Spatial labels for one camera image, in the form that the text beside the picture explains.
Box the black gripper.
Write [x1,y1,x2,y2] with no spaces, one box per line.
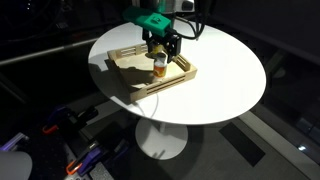
[143,28,183,64]

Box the white bottle cap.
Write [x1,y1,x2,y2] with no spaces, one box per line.
[153,52,168,65]

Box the brown bottle yellow cap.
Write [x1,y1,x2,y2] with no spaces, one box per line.
[148,44,165,56]

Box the white bottle orange label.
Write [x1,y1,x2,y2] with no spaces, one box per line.
[152,62,168,80]

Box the light wooden slatted tray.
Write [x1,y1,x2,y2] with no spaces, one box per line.
[106,41,199,104]

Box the black floor plate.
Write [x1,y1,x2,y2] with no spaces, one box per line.
[218,121,267,168]

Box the purple grey clamp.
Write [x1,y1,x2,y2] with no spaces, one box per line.
[0,132,30,153]

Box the grey rounded object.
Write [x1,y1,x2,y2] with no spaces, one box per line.
[0,150,34,180]

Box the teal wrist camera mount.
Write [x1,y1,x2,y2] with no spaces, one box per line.
[121,5,173,38]

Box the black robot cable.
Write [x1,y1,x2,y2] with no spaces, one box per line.
[171,0,209,42]

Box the white pedestal table base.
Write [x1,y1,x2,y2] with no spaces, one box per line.
[134,116,189,161]

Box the grey metal rail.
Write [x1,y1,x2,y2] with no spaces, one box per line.
[0,37,100,67]

